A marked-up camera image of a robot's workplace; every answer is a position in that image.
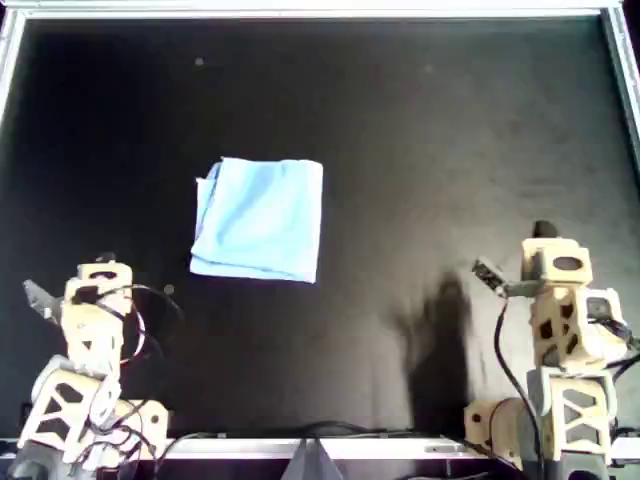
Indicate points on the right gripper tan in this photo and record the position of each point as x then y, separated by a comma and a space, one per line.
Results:
565, 277

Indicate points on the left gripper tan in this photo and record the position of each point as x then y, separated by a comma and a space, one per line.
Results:
85, 272

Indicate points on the light blue cloth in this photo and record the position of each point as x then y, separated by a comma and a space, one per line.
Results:
260, 220

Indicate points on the right tan grey robot arm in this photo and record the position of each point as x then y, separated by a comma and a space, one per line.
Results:
582, 325

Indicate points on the left tan grey robot arm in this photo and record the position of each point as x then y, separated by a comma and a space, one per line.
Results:
82, 320

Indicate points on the right grey camera bracket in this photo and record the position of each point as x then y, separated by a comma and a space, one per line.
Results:
522, 288

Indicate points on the grey camera bracket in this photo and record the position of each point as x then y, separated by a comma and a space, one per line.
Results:
52, 310
522, 288

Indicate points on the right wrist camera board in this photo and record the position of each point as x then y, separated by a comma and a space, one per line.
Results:
487, 276

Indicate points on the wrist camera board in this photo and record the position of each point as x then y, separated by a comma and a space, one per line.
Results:
487, 276
36, 297

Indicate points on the left grey camera bracket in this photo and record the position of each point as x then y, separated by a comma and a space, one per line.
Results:
52, 310

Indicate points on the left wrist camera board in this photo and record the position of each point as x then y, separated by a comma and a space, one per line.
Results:
36, 297

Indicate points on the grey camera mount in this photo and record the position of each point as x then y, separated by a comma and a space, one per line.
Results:
312, 465

